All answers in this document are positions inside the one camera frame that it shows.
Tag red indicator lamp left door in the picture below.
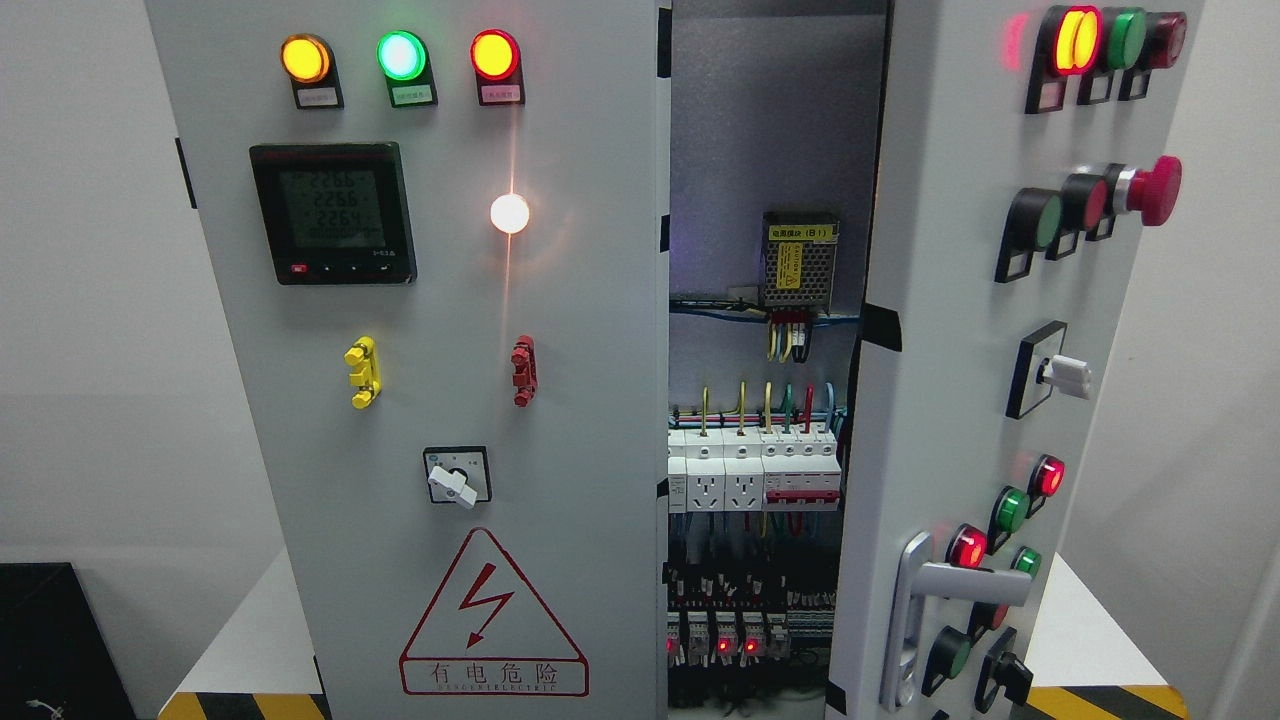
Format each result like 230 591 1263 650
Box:
470 28 526 106

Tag red emergency stop button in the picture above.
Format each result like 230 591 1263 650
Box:
1103 155 1183 227

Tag red electrical hazard warning sticker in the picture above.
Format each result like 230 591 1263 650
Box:
399 527 590 697

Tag yellow terminal connector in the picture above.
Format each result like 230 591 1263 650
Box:
344 334 381 410

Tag silver door lever handle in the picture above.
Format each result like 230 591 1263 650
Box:
879 530 1033 714

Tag yellow indicator lamp left door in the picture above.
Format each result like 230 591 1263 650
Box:
280 33 344 110

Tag white selector switch right door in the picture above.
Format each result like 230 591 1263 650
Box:
1005 320 1092 419

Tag white socket breaker row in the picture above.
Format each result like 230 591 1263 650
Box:
667 424 841 514

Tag white rotary selector switch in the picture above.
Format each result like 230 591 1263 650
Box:
422 445 492 509

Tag grey cabinet door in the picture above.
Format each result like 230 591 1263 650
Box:
826 1 1204 719
146 1 668 719

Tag white glowing indicator lamp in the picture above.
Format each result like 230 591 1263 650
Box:
489 193 531 234

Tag green indicator lamp left door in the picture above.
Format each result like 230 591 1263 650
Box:
376 29 438 108

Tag metal mesh power supply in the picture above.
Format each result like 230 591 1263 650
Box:
759 211 840 313

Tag black digital power meter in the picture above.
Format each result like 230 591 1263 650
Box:
250 141 417 284

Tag red terminal connector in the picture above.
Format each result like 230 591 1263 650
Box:
509 334 538 407

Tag lower relay terminal row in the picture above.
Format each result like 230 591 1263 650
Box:
663 566 836 667

